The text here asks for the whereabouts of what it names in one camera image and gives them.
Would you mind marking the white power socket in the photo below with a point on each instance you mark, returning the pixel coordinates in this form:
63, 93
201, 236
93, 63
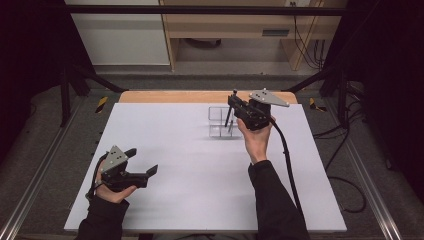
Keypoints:
298, 2

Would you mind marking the white cabinet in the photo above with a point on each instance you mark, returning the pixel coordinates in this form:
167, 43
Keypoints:
120, 40

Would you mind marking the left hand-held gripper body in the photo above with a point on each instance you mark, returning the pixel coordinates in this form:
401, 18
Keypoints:
115, 160

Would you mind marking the clear plastic organizer box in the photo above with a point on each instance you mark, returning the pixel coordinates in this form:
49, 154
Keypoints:
216, 131

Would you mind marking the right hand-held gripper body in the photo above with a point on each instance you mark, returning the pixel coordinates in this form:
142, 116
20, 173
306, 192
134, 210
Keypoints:
255, 115

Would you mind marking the person's right hand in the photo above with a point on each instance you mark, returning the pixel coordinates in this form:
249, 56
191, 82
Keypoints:
258, 143

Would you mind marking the black horizontal frame bar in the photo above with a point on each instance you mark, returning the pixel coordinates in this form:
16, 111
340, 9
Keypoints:
200, 10

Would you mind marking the black curtain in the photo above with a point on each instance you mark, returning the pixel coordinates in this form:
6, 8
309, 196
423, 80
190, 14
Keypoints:
393, 83
30, 66

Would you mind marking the person's left hand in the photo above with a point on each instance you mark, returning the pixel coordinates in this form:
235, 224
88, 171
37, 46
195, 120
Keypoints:
111, 196

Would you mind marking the white board sheet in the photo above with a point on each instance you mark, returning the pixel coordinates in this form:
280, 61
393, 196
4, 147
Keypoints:
186, 160

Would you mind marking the light wooden desk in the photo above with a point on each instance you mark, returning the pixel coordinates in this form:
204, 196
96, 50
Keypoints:
233, 26

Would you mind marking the wooden table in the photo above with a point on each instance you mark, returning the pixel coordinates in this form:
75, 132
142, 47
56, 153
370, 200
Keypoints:
183, 97

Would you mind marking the aluminium floor rail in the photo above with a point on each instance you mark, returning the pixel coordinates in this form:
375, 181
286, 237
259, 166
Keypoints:
373, 196
33, 186

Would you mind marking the black metal stand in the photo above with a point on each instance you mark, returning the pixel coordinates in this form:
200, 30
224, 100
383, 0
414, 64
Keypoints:
342, 100
65, 100

